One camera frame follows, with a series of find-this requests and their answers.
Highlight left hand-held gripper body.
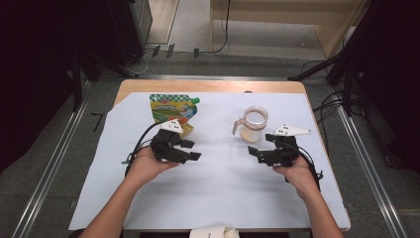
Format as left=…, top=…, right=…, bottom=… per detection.
left=150, top=119, right=186, bottom=165

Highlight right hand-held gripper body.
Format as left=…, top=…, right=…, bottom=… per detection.
left=272, top=123, right=313, bottom=168

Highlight glass jar with beige lid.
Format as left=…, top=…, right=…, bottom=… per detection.
left=232, top=105, right=269, bottom=144

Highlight green and yellow spout pouch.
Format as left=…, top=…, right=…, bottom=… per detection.
left=149, top=93, right=201, bottom=138

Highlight person's right hand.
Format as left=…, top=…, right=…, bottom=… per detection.
left=271, top=155, right=320, bottom=202

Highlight person's left hand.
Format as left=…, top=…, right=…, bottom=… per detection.
left=126, top=145, right=181, bottom=189

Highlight white table mat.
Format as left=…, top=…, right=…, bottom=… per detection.
left=68, top=91, right=352, bottom=231

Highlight black tripod stand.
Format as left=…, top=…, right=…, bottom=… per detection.
left=286, top=0, right=380, bottom=117

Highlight black metal stand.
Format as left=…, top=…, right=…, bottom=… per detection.
left=69, top=46, right=135, bottom=112

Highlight light wooden shelf unit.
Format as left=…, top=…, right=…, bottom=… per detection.
left=209, top=0, right=368, bottom=60

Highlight black cabinet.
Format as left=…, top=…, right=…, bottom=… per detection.
left=107, top=0, right=154, bottom=66

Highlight left hand-held gripper cable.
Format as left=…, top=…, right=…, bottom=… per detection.
left=122, top=122, right=163, bottom=177

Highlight black floor cables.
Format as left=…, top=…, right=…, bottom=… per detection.
left=311, top=89, right=349, bottom=157

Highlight white floor cable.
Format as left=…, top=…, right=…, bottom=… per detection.
left=131, top=49, right=151, bottom=75

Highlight black hanging cable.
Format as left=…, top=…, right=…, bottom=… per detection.
left=211, top=0, right=232, bottom=55

